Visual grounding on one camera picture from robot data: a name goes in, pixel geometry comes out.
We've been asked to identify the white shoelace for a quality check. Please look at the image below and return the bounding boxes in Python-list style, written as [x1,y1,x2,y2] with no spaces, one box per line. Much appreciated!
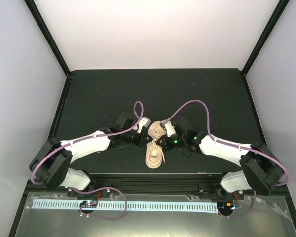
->
[149,132,165,168]

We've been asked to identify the white beige sneaker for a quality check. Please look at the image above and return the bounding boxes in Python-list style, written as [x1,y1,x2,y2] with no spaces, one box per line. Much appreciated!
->
[145,121,166,169]

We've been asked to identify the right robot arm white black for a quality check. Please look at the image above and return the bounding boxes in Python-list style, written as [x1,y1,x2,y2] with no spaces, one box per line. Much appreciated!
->
[156,118,284,199]

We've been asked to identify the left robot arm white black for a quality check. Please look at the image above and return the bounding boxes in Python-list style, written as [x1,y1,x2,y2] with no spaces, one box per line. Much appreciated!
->
[29,113,152,197]

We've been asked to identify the right small circuit board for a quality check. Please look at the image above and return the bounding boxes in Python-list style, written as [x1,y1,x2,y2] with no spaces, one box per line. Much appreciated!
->
[217,202,242,211]

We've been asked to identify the small circuit board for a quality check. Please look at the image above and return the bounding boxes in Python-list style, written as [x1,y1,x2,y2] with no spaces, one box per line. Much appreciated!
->
[79,200,98,208]
[217,202,242,211]

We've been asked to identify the left small circuit board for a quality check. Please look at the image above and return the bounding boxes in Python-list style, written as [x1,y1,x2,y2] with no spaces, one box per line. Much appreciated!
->
[79,200,98,208]

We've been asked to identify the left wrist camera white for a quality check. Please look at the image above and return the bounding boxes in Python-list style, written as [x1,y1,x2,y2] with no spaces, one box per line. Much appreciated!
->
[136,117,151,133]

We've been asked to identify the black front frame rail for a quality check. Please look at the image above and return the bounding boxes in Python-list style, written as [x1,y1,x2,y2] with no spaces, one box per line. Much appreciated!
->
[27,172,287,198]

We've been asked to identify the light blue slotted cable duct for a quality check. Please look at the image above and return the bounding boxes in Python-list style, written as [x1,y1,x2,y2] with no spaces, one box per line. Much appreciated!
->
[31,199,218,214]

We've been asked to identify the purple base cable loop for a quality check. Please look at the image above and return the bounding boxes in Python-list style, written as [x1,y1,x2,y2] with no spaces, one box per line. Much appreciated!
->
[71,186,128,219]

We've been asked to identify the black aluminium frame left post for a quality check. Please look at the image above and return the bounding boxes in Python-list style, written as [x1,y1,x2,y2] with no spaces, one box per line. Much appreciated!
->
[24,0,71,76]

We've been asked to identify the black aluminium frame post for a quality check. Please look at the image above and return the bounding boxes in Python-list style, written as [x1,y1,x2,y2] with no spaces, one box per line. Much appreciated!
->
[24,0,71,76]
[241,0,290,76]

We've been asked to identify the black aluminium frame right post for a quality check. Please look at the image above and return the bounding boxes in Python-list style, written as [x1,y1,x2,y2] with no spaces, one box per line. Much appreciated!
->
[241,0,290,76]

